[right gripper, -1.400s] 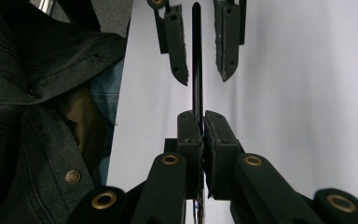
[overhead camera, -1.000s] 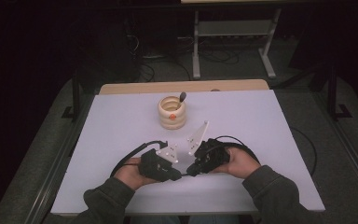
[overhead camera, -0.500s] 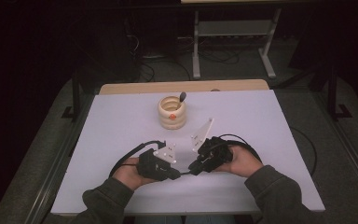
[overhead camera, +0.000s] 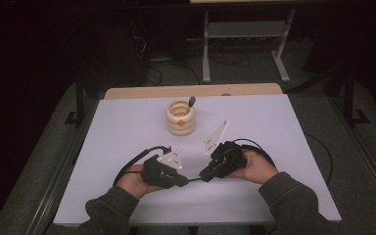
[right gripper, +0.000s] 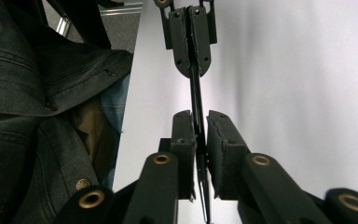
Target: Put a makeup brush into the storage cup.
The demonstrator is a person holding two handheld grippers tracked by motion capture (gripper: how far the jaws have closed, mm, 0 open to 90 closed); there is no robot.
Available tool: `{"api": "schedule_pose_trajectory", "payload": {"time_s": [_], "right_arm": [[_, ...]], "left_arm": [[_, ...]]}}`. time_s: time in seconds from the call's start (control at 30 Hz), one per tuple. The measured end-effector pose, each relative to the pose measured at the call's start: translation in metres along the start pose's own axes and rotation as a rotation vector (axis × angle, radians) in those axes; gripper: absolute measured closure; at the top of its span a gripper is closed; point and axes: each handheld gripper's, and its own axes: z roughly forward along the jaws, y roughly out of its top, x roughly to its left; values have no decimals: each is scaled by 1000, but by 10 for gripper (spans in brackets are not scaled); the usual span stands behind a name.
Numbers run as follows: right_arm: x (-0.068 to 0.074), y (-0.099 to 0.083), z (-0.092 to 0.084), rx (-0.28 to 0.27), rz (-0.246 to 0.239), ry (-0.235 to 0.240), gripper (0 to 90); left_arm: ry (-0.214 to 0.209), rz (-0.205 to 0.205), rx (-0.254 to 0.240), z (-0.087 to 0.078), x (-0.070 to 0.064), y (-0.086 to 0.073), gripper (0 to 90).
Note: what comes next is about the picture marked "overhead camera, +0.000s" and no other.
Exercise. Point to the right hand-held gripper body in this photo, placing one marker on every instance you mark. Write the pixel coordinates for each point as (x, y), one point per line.
(225, 158)

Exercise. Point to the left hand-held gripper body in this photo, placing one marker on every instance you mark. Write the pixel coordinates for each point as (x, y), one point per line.
(163, 173)

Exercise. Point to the thin black eyeliner brush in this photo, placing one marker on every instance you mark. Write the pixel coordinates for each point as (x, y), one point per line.
(194, 179)

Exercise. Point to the cream ribbed brush holder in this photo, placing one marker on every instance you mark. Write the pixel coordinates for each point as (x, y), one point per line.
(180, 122)

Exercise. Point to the black makeup brush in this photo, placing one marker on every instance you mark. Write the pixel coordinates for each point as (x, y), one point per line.
(191, 102)

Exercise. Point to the person's left hand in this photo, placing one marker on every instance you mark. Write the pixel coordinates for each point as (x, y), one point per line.
(133, 182)

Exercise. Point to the person's right hand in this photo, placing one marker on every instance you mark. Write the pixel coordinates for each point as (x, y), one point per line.
(258, 169)

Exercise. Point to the black metal stand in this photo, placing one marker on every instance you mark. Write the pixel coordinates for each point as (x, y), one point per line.
(351, 98)
(78, 98)

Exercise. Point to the white metal stand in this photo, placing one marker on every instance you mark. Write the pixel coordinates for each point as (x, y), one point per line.
(244, 29)

